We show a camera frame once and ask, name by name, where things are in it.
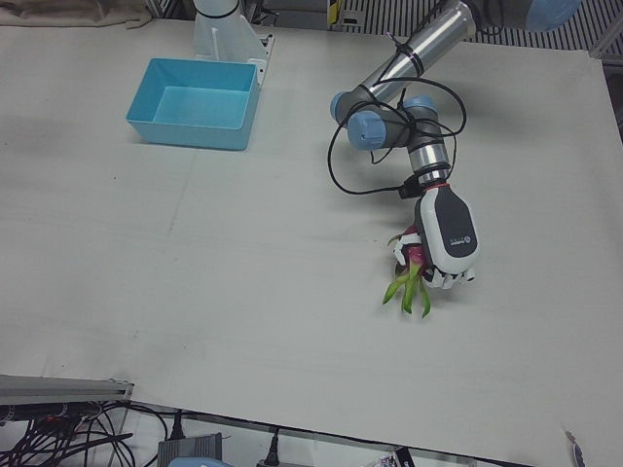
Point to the dark grey electronics box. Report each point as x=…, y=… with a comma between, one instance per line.
x=190, y=443

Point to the yellow black striped post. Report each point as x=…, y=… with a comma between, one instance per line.
x=334, y=10

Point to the aluminium profile post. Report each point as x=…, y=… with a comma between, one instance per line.
x=58, y=386

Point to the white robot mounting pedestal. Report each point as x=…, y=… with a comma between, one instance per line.
x=219, y=39

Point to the aluminium frame bar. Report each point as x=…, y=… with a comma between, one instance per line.
x=608, y=41

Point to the magenta dragon fruit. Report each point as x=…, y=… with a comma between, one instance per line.
x=414, y=279

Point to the beige cloth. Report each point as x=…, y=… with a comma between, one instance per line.
x=73, y=12

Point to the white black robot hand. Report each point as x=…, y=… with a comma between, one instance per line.
x=450, y=228

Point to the light blue plastic bin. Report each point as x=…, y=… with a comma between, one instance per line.
x=194, y=112

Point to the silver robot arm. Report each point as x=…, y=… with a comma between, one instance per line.
x=428, y=44

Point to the large blue teach pendant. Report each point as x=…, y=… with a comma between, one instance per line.
x=192, y=462

